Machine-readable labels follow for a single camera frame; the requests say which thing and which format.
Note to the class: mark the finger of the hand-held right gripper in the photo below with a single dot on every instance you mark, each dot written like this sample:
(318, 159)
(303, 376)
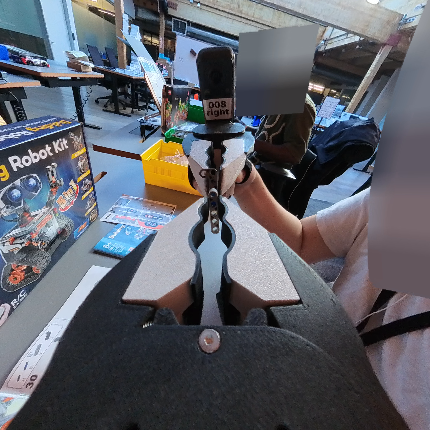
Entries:
(233, 161)
(198, 158)

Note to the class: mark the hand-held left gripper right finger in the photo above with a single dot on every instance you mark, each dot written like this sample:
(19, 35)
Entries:
(262, 268)

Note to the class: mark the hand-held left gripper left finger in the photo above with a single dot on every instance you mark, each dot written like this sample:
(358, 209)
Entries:
(161, 268)

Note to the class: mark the grey angled holed beam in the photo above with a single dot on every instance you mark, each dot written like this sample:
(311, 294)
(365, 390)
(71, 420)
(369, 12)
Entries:
(213, 181)

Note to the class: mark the grey straight holed beam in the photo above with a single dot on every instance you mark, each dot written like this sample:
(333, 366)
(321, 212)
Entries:
(215, 221)

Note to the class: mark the person's right forearm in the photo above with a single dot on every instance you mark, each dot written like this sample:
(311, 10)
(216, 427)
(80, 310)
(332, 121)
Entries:
(285, 228)

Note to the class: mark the grey desk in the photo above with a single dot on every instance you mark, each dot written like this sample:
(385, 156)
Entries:
(111, 181)

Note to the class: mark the wooden top desk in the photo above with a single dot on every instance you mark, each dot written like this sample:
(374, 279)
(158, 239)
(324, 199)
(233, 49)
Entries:
(67, 72)

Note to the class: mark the person's right hand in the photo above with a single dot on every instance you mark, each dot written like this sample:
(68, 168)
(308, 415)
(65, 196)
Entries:
(247, 189)

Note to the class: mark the clear parts bag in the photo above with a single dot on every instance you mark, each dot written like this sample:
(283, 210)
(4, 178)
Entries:
(173, 160)

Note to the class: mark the green plastic bin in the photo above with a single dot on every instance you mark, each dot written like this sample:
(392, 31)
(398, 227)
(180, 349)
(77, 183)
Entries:
(196, 113)
(174, 137)

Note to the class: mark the whiteboard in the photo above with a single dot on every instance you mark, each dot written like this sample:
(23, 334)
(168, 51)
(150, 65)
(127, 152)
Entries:
(186, 57)

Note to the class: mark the yellow plastic bin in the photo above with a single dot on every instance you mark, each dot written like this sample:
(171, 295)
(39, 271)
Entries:
(161, 174)

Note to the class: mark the small blue manual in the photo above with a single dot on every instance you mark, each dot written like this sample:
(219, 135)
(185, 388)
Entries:
(121, 240)

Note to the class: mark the colourful brick set box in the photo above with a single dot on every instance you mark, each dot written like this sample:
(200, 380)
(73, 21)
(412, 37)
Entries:
(176, 107)

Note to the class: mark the printed sticker sheet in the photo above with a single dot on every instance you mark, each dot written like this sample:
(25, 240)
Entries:
(141, 211)

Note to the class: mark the leaning display board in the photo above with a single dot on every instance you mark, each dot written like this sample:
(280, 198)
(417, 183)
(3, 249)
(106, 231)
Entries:
(153, 77)

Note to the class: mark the white instruction booklet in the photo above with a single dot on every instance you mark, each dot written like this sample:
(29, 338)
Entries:
(77, 295)

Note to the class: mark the black office chair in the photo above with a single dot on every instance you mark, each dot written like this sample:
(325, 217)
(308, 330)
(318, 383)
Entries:
(114, 90)

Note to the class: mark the black laptop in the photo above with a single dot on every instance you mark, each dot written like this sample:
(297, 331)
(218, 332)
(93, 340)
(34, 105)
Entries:
(94, 55)
(111, 57)

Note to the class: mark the white notice stand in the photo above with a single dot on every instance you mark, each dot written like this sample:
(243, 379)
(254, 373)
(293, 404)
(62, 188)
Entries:
(328, 107)

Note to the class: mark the dark jacket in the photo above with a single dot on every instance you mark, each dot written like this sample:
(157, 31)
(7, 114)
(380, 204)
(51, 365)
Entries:
(346, 144)

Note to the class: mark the flat cardboard boxes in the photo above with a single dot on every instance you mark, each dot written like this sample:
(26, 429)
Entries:
(79, 63)

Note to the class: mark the blue robot kit box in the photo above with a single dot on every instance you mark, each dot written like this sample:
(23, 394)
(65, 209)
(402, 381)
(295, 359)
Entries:
(40, 201)

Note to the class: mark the person's white shirt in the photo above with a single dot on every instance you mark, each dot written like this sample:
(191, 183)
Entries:
(396, 386)

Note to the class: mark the toy race car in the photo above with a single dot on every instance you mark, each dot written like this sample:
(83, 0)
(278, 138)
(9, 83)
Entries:
(28, 59)

